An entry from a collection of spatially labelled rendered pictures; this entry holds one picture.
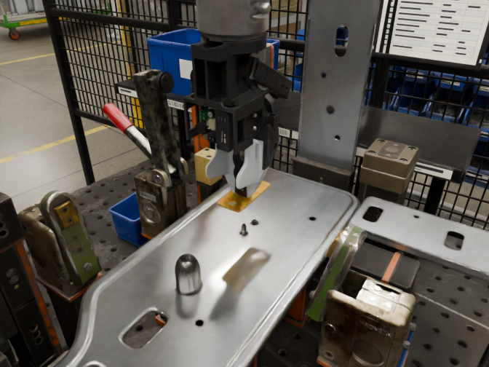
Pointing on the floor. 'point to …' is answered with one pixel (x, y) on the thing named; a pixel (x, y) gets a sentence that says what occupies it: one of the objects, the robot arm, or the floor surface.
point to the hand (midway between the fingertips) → (244, 183)
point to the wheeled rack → (22, 20)
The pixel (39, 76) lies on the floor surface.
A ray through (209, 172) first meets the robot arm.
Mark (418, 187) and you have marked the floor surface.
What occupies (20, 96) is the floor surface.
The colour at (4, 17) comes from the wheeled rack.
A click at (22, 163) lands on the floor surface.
